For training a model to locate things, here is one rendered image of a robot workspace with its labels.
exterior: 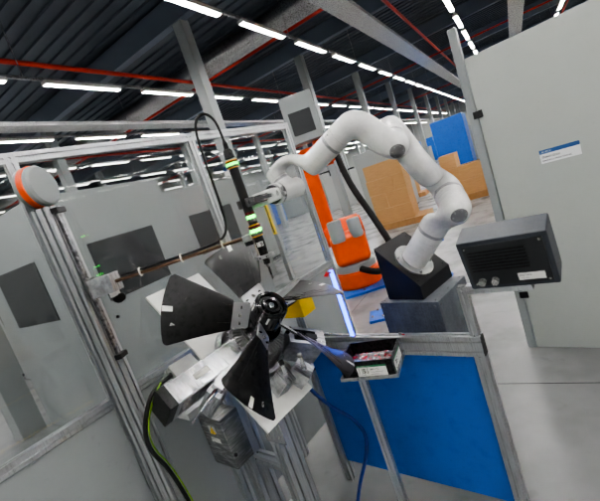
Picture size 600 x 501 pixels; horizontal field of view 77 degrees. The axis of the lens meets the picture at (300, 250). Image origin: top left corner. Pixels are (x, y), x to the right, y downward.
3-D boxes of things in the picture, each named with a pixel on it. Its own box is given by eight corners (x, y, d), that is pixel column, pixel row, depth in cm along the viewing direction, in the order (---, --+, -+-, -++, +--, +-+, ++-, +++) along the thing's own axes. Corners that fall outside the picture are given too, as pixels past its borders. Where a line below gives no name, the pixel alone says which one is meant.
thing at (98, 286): (90, 301, 142) (81, 280, 141) (101, 296, 149) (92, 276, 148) (115, 293, 141) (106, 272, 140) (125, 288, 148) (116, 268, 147)
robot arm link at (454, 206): (440, 225, 172) (467, 181, 157) (451, 252, 159) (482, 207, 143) (415, 220, 171) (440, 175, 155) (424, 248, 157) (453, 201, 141)
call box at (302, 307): (281, 321, 192) (274, 302, 191) (293, 312, 200) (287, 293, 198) (305, 320, 182) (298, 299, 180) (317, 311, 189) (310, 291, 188)
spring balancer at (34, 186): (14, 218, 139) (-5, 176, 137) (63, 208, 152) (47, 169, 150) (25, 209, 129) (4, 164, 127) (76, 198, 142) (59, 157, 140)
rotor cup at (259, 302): (234, 328, 133) (244, 304, 125) (252, 303, 144) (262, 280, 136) (270, 349, 132) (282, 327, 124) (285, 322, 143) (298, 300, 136)
